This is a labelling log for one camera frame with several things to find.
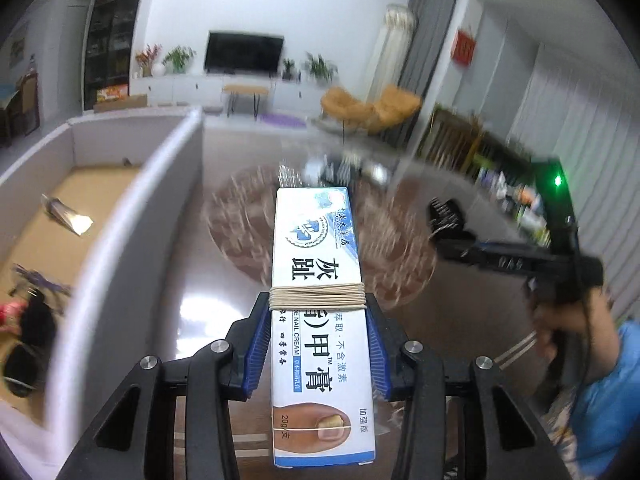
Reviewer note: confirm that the brown cardboard box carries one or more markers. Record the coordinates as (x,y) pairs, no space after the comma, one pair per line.
(127,102)

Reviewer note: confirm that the row of bottles and packets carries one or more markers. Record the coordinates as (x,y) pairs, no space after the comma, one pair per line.
(515,205)

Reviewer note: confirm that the person's right hand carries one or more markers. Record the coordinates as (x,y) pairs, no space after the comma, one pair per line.
(595,317)

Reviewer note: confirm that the person's right forearm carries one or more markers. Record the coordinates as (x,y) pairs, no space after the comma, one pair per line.
(610,400)

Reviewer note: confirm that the white television cabinet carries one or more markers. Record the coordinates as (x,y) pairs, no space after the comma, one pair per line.
(200,90)

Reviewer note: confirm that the large potted plant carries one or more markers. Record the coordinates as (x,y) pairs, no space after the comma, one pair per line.
(320,67)

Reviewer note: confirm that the black studded hair clip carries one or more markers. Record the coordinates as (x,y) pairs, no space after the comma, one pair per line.
(446,215)

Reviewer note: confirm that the black television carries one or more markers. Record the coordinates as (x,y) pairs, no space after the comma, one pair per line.
(243,52)

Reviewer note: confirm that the orange lounge chair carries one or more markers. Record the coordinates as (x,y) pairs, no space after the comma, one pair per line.
(370,107)

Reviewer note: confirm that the dark wooden chair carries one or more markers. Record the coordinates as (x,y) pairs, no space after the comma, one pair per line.
(22,110)

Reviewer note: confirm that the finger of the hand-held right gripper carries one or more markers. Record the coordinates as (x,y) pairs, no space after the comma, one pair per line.
(490,257)

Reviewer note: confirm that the black fluffy hair accessory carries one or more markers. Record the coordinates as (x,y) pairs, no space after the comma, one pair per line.
(35,320)

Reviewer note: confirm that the black box with white print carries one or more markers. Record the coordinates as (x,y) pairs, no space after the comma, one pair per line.
(340,175)

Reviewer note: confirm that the vase with red flowers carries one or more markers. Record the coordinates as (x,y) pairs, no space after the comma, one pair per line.
(149,60)

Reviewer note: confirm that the white radiator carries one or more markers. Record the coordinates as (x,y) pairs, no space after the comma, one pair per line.
(397,45)

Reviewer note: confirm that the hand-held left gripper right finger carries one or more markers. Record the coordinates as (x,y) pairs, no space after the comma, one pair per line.
(382,360)

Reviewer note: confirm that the red wall decoration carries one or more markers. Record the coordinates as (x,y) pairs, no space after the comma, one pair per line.
(464,47)

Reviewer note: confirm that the orange printed carton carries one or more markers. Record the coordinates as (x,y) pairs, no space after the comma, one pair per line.
(112,94)

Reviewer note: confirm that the small potted plant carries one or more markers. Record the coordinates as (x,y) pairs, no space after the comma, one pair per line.
(288,69)

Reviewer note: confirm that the purple floor mat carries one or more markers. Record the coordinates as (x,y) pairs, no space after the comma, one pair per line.
(280,121)

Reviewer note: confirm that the grey curtain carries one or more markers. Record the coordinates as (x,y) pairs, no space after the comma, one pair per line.
(430,45)

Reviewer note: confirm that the purple thin hair accessory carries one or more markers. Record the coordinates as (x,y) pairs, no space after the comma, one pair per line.
(42,277)

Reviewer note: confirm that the grey storage box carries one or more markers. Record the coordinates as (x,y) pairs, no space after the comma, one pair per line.
(125,240)

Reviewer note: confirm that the dark glass display cabinet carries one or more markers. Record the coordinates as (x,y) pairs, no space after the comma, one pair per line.
(115,35)

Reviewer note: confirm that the leafy potted plant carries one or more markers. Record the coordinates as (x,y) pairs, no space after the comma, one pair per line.
(179,59)

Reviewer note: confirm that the wooden dining chair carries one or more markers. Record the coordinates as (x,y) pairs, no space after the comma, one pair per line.
(450,135)

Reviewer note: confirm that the clear bag with gold item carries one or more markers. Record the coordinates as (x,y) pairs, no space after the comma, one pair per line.
(375,172)

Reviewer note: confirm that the white and blue cream box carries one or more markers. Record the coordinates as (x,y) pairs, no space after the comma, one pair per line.
(320,270)

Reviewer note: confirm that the silver foil packet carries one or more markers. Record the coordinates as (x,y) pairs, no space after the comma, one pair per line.
(67,215)

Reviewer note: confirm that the wooden bench with metal legs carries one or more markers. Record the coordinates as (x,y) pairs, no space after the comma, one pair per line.
(245,91)

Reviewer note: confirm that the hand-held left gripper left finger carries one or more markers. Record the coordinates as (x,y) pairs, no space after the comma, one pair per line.
(252,355)

